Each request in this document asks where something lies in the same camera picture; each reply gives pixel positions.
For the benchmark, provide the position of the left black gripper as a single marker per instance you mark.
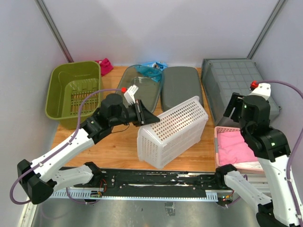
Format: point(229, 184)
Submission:
point(144, 116)

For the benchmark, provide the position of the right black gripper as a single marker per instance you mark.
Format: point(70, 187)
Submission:
point(236, 101)

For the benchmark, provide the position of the large grey storage crate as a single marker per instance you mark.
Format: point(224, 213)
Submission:
point(221, 78)

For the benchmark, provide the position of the white perforated plastic basket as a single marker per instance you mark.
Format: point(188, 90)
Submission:
point(179, 128)

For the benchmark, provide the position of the translucent teal plastic tub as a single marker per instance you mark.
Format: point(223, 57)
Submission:
point(149, 90)

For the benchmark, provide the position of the dark grey plastic tub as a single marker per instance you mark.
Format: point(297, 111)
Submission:
point(180, 84)

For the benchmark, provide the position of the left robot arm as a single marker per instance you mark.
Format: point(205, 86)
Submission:
point(43, 176)

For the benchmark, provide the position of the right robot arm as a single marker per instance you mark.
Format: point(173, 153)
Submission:
point(271, 148)

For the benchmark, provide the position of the blue snack packet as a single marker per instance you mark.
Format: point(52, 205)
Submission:
point(152, 70)

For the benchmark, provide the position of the pink towel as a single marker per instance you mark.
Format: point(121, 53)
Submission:
point(232, 149)

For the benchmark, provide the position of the magenta cloth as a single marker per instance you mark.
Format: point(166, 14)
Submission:
point(105, 66)

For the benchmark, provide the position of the pink plastic basket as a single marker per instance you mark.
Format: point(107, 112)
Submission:
point(247, 167)

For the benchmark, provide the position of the olive green plastic basket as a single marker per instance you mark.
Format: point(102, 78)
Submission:
point(69, 85)

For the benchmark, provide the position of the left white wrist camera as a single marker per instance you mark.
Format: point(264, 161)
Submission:
point(129, 94)

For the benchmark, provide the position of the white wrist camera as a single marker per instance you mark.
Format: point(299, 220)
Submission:
point(260, 89)
point(129, 94)

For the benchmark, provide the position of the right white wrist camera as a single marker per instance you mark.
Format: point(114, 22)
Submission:
point(260, 89)

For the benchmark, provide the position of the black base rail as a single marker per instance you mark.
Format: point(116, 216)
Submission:
point(149, 185)

